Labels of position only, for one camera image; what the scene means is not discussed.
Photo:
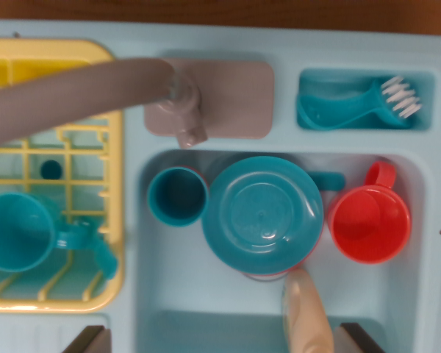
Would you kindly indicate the yellow plastic dish rack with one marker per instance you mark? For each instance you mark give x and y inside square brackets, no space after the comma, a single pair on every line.
[117,165]

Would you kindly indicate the grey toy faucet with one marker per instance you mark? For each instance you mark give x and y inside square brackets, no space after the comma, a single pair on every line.
[77,88]

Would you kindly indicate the teal plastic plate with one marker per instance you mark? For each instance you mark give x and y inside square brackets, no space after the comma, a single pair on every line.
[261,213]

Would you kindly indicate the teal dish brush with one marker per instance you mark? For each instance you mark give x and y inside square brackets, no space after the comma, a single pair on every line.
[334,114]

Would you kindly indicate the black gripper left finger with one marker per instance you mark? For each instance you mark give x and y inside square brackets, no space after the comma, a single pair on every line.
[90,342]

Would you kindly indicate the teal plastic cup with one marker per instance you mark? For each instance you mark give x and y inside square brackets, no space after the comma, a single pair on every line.
[176,195]

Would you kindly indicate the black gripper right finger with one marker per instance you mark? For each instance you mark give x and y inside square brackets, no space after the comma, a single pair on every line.
[353,342]

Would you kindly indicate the red plastic mug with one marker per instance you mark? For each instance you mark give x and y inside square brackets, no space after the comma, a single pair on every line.
[367,228]

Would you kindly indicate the light blue toy sink unit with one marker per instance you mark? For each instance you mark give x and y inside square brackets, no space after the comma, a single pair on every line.
[132,147]

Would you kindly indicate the teal plastic mug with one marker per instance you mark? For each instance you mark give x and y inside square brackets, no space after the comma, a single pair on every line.
[14,231]

